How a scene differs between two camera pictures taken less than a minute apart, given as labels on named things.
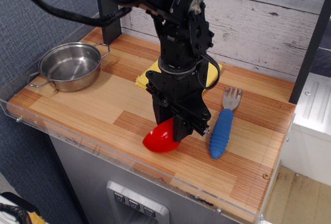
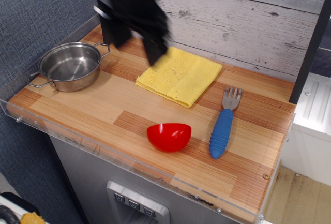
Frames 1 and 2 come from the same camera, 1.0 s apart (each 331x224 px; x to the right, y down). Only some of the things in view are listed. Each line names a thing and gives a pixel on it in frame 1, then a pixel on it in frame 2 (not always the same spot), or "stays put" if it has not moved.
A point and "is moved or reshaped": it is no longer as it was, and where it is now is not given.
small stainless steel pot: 70,68 stays put
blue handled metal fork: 222,125 stays put
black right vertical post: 309,62 stays put
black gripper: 178,90 → 132,0
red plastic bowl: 160,138 is moved or reshaped
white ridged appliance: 307,151 stays put
